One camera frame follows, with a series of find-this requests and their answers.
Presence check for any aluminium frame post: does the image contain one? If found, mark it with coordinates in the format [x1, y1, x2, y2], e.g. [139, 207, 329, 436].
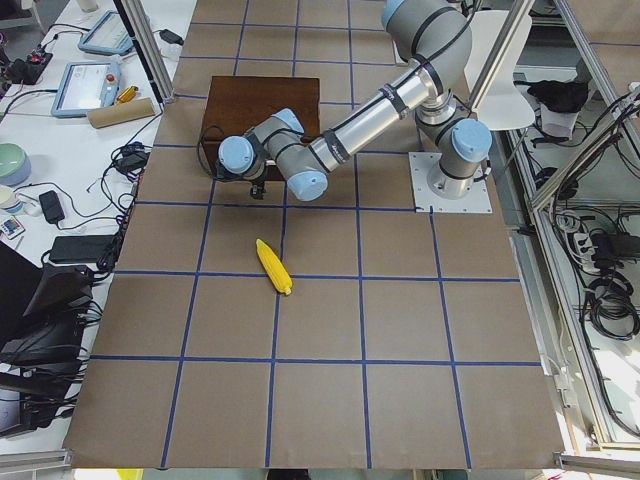
[113, 0, 175, 105]

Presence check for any blue teach pendant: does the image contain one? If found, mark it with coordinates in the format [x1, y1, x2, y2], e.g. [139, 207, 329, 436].
[78, 10, 133, 56]
[51, 61, 121, 118]

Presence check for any yellow gold tool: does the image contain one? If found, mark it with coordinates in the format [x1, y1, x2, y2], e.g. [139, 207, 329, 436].
[115, 85, 138, 104]

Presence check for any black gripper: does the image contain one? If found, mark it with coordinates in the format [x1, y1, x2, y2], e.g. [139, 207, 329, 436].
[250, 182, 266, 199]

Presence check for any near blue teach pendant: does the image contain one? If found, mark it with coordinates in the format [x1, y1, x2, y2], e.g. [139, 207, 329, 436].
[51, 61, 121, 118]

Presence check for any green bowl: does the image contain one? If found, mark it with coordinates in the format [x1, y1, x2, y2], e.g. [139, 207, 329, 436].
[0, 143, 31, 186]

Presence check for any dark brown wooden drawer box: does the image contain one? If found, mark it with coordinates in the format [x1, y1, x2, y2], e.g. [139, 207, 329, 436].
[199, 76, 320, 172]

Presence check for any small rgb remote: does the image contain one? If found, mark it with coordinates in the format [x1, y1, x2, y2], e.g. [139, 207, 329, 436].
[0, 216, 25, 240]

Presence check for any black cloth on bin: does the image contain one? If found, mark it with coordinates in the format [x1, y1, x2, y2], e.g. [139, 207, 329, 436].
[527, 80, 589, 113]

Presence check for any black power brick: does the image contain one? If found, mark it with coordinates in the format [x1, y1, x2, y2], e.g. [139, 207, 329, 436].
[49, 235, 114, 264]

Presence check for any black electronics stack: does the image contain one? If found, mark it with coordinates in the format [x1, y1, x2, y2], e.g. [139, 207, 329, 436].
[1, 244, 101, 438]

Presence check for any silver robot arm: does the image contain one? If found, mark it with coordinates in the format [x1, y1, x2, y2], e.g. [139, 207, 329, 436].
[212, 1, 492, 202]

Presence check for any white power strip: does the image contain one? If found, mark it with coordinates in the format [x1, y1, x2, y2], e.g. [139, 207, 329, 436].
[558, 210, 599, 275]

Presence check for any far blue teach pendant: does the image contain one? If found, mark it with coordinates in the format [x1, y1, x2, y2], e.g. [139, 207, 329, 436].
[78, 10, 133, 56]

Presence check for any cardboard tube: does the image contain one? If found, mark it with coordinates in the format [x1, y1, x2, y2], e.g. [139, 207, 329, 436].
[86, 98, 155, 129]

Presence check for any yellow corn cob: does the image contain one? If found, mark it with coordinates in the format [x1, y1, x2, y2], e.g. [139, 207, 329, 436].
[256, 239, 293, 295]

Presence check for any white cup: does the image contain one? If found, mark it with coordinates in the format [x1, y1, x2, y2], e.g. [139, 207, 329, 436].
[0, 184, 23, 215]

